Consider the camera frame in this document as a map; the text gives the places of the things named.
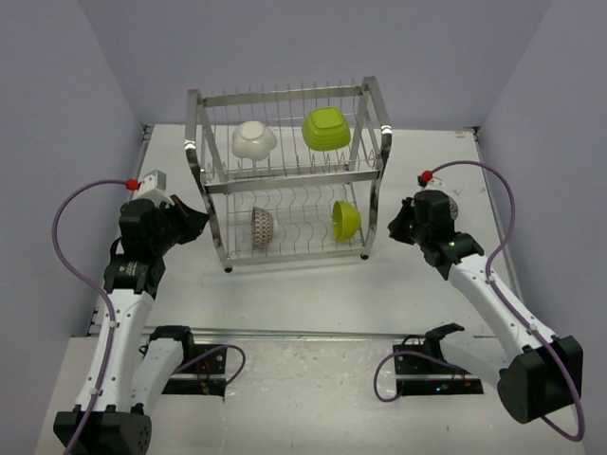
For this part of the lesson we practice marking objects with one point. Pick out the green round bowl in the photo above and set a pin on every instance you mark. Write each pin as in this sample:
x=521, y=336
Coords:
x=346, y=220

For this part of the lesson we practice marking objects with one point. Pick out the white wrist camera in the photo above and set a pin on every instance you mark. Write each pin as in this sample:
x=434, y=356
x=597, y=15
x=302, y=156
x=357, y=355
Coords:
x=152, y=186
x=428, y=181

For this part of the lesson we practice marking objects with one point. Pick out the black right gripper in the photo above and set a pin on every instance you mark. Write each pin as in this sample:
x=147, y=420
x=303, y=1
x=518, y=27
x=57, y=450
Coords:
x=395, y=227

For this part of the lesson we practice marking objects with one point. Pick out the green square bowl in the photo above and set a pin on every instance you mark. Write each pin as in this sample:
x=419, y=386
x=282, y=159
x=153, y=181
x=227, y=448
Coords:
x=326, y=129

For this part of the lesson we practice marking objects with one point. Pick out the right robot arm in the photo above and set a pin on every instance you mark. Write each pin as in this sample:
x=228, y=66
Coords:
x=538, y=372

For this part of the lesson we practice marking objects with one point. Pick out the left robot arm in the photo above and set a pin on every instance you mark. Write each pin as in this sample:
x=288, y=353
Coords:
x=112, y=413

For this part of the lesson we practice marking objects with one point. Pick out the aluminium table rail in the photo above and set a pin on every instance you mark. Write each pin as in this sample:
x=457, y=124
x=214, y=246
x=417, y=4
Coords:
x=287, y=334

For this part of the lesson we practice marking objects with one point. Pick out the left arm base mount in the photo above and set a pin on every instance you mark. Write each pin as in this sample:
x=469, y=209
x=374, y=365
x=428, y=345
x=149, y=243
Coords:
x=205, y=378

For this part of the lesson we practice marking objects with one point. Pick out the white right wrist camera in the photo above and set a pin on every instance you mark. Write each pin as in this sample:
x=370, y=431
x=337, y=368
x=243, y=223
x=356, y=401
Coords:
x=428, y=181

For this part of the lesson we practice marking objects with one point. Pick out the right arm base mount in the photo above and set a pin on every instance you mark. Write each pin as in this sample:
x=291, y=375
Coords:
x=417, y=376

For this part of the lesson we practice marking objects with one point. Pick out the white scalloped bowl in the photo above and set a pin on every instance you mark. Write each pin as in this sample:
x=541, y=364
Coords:
x=253, y=140

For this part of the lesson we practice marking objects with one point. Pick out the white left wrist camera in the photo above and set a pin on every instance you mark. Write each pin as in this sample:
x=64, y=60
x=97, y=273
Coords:
x=152, y=186

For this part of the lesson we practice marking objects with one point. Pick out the brown patterned bowl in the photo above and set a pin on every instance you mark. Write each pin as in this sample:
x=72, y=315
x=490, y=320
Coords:
x=264, y=228

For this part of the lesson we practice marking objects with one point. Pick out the stainless steel dish rack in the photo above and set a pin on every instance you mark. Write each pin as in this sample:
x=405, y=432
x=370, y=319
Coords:
x=297, y=185

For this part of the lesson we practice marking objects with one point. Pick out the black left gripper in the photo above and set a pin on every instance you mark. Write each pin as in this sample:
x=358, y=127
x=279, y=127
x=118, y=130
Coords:
x=192, y=216

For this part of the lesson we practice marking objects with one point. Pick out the pink floral bowl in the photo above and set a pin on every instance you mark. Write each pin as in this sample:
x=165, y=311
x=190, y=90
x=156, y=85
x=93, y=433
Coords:
x=454, y=209

